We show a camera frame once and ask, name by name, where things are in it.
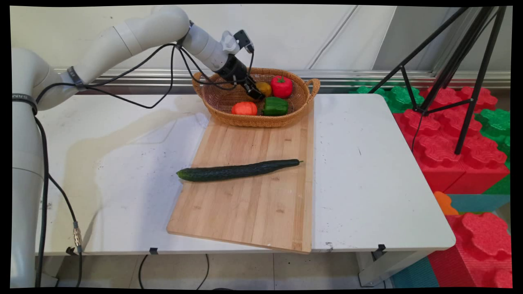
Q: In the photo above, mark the orange tomato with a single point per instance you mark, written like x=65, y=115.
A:
x=244, y=109

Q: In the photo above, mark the woven wicker basket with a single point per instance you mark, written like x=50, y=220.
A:
x=220, y=102

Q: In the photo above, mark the green toy bell pepper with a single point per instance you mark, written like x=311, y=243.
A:
x=276, y=106

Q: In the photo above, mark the teal foam floor mat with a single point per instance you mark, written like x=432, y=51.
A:
x=416, y=275

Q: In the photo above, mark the wooden cutting board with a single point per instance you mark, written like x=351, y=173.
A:
x=253, y=204

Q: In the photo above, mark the white table leg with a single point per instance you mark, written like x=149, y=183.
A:
x=384, y=267

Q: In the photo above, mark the green foam block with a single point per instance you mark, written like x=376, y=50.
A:
x=398, y=98
x=496, y=122

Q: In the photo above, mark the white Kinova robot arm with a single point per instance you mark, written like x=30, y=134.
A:
x=135, y=32

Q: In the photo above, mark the long dark green cucumber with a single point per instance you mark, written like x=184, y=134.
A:
x=245, y=169

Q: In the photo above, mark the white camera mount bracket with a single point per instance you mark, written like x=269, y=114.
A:
x=229, y=41

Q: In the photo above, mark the aluminium wall rail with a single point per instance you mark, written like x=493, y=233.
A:
x=367, y=76

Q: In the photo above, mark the black camera tripod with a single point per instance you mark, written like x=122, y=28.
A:
x=466, y=53

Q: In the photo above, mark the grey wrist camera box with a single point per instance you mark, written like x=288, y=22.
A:
x=244, y=40

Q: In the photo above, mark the black table edge clip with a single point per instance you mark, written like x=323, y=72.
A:
x=381, y=248
x=153, y=250
x=71, y=250

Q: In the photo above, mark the red toy bell pepper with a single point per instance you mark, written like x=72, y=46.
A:
x=282, y=87

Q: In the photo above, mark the large red foam block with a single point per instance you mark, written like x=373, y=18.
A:
x=445, y=151

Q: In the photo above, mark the orange foam block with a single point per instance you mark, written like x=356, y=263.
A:
x=444, y=203

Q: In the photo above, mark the yellow toy bell pepper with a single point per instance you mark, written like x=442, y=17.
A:
x=266, y=88

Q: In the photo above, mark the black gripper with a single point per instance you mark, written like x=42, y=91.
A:
x=233, y=71

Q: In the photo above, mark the teal foam block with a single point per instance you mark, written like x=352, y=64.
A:
x=478, y=203

